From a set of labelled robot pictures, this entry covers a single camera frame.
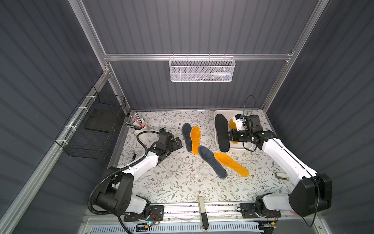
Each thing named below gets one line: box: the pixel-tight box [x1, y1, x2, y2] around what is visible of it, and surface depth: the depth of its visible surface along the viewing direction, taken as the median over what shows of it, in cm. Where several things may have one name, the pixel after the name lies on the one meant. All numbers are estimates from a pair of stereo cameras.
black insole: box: [214, 113, 230, 153], surface depth 86 cm
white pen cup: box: [132, 119, 150, 140], surface depth 101 cm
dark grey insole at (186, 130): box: [181, 122, 192, 153], surface depth 106 cm
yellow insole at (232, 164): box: [214, 152, 250, 177], surface depth 92 cm
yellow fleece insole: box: [189, 125, 202, 156], surface depth 104 cm
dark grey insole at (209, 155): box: [197, 145, 228, 179], surface depth 93 cm
